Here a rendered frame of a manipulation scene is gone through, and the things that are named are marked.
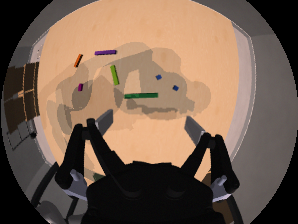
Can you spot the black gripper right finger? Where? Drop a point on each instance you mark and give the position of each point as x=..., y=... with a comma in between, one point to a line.
x=221, y=169

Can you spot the purple rod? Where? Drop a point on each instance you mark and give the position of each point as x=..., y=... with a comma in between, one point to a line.
x=105, y=52

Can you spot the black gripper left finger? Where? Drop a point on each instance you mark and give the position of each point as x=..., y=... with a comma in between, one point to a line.
x=70, y=175

